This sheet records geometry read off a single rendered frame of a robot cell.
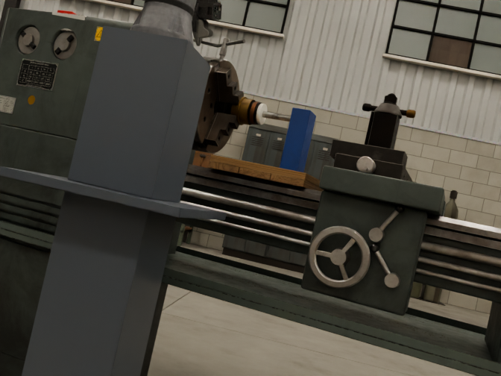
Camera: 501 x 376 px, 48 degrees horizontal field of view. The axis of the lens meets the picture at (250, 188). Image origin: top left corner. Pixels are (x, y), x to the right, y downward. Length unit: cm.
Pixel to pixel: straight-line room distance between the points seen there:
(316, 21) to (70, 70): 724
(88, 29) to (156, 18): 62
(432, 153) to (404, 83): 111
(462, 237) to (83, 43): 127
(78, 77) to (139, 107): 66
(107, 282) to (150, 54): 50
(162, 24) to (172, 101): 19
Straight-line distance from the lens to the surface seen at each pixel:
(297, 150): 174
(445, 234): 154
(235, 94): 184
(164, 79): 124
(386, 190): 141
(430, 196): 140
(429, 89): 882
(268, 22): 892
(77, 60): 190
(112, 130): 126
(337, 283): 143
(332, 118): 850
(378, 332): 142
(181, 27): 133
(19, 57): 205
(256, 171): 162
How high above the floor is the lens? 79
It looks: 2 degrees up
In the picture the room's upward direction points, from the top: 13 degrees clockwise
